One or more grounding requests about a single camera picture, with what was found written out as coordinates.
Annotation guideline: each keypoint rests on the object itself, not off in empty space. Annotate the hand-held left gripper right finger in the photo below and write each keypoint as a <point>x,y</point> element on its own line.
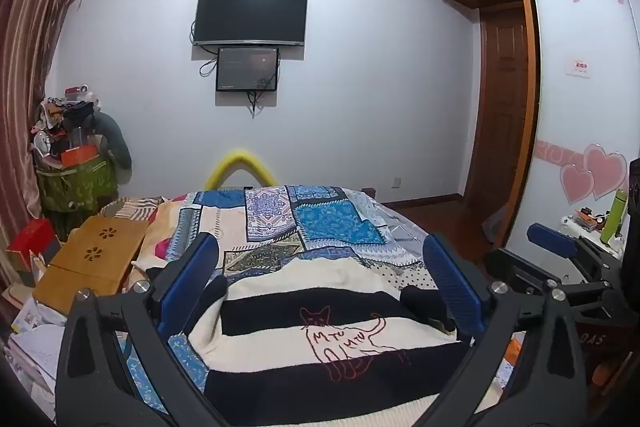
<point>452,279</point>

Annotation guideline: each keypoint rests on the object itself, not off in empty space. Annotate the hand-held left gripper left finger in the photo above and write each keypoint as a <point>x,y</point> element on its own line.
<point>192,277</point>

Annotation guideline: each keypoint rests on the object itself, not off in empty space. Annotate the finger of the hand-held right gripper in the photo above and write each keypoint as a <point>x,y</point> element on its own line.
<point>520,267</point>
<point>550,239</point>

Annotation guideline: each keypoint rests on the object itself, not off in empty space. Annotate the black and cream striped sweater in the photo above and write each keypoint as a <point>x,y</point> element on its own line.
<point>350,304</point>

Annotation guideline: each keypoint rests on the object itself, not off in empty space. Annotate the small orange toy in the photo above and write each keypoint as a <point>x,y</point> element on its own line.
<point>590,218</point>

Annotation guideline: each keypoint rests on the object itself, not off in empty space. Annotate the green bottle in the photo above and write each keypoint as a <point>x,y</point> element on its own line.
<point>614,217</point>

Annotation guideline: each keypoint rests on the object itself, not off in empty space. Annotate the striped beige pillow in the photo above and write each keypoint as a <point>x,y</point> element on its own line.
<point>130,209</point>

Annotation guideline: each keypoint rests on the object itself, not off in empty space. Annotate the wooden folding lap table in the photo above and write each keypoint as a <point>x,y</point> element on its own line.
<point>85,267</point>

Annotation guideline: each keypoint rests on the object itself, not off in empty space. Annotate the white heart-decorated sliding door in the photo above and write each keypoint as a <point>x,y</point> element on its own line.
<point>575,117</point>

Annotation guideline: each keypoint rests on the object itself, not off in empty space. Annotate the yellow foam tube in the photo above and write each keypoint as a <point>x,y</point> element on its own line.
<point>240,157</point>

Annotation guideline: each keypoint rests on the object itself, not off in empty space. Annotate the blue patchwork blanket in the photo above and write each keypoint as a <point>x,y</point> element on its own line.
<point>325,217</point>

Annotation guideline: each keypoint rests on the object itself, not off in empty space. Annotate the red box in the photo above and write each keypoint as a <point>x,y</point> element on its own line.
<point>32,237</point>

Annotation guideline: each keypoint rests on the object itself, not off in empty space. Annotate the orange box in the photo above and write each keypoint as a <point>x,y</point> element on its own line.
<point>80,156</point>

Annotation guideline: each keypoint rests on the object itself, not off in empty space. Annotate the white and red door sticker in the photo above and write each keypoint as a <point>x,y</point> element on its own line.
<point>581,68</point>

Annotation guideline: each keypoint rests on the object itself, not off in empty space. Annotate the pile of white papers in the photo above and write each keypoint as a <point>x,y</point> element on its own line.
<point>35,352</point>

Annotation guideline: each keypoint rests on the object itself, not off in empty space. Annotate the pile of clutter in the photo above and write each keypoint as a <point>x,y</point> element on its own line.
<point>60,117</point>

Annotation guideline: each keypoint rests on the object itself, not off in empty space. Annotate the striped brown curtain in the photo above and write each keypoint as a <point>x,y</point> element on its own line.
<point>25,82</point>

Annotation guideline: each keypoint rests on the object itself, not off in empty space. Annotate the small black wall monitor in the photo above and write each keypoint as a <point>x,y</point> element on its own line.
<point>245,69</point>

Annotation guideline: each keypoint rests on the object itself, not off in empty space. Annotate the wall-mounted black television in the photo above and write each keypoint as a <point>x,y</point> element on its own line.
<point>250,14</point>

